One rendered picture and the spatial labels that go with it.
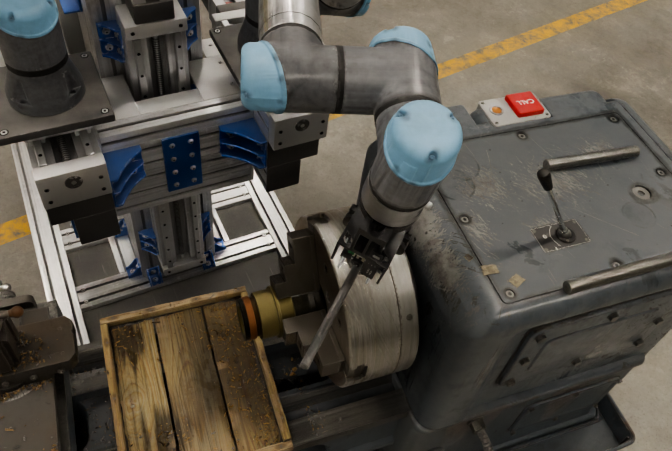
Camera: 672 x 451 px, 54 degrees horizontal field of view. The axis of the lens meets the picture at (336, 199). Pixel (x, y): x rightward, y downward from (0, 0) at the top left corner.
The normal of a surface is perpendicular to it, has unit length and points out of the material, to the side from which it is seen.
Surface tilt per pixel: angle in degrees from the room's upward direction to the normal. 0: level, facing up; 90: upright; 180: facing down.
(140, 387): 0
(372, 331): 54
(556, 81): 0
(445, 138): 13
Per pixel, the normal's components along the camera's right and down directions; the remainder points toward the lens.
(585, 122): 0.11, -0.65
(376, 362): 0.34, 0.60
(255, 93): 0.05, 0.58
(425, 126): 0.18, -0.47
